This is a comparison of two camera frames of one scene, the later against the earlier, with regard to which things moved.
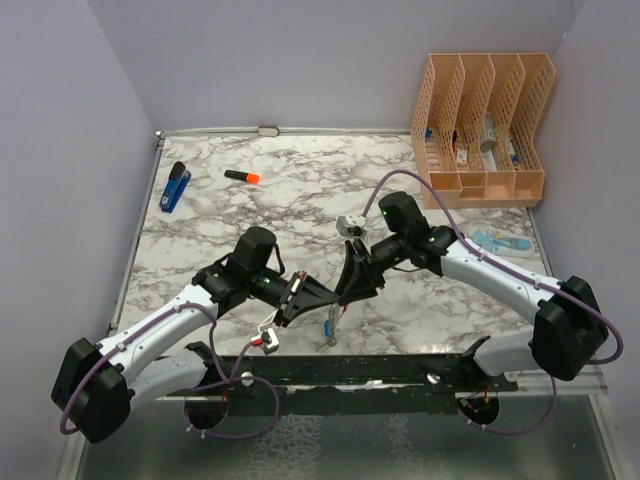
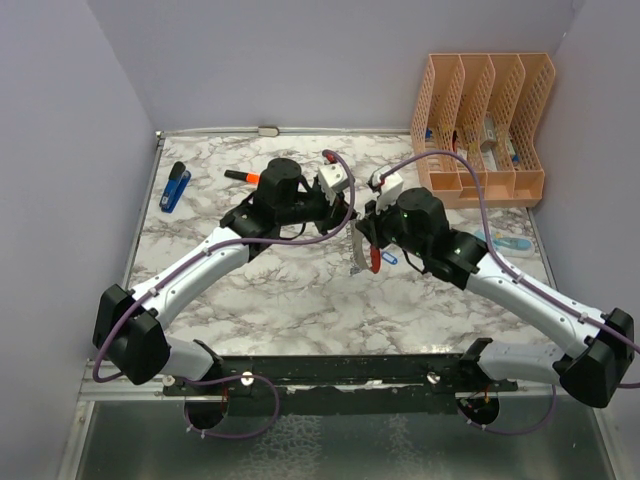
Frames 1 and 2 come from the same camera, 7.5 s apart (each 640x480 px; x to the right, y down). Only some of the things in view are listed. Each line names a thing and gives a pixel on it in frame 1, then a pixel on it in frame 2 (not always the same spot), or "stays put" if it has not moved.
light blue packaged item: x=503 y=245 stays put
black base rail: x=344 y=385 stays put
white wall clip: x=268 y=131 stays put
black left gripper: x=313 y=295 → x=332 y=214
